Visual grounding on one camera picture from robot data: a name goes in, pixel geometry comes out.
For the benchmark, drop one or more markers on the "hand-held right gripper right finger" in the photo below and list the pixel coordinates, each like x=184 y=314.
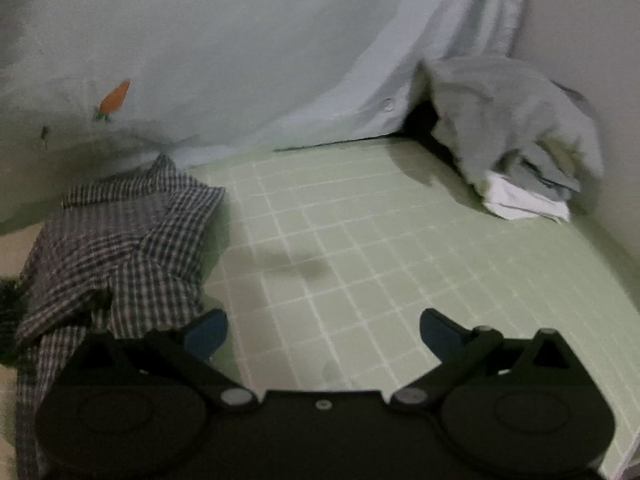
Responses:
x=441 y=331

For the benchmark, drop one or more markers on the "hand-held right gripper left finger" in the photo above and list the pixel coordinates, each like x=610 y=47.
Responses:
x=206 y=331

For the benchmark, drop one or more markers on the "blue plaid shirt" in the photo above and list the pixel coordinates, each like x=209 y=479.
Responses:
x=125 y=240

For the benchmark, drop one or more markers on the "white cloth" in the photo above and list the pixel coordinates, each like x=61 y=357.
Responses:
x=520 y=202

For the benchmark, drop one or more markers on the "grey garment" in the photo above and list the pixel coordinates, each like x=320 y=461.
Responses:
x=510 y=110

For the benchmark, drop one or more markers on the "carrot printed pale sheet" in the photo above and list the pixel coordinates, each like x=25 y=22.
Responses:
x=250 y=50

